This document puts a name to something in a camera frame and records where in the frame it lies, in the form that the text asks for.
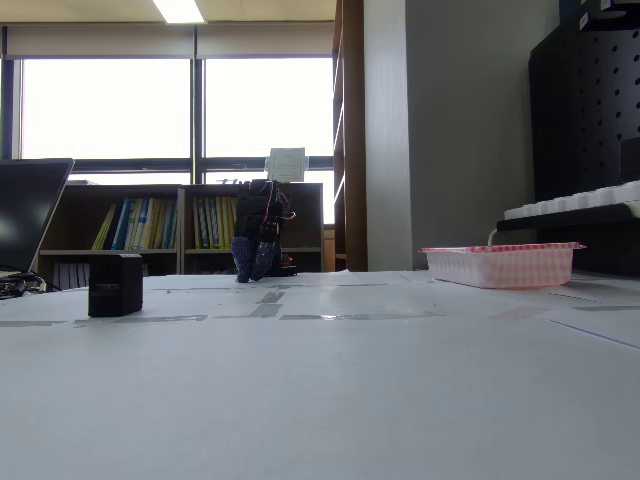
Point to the black laptop screen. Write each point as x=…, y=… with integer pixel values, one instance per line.
x=25, y=210

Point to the black pegboard panel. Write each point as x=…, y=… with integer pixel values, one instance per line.
x=580, y=120

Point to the tall brown wooden shelf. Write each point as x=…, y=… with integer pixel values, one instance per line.
x=352, y=135

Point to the black shelf rail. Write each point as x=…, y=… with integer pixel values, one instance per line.
x=600, y=235

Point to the brown low bookshelf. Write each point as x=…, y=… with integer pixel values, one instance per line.
x=150, y=192

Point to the black servo block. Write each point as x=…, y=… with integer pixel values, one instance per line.
x=115, y=285

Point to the red white checkered tray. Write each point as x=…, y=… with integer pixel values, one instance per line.
x=500, y=265

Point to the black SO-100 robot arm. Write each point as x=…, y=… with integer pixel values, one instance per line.
x=257, y=197

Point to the beige roller blind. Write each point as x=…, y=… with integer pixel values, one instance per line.
x=265, y=40
x=100, y=42

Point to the white paper sign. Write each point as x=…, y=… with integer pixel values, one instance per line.
x=286, y=164

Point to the ceiling light panel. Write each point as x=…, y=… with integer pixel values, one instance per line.
x=178, y=10

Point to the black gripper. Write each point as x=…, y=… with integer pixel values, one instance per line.
x=251, y=229

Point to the white power strip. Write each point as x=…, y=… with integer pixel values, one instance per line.
x=575, y=200

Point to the dark grey power adapter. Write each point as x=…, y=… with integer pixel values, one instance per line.
x=630, y=160

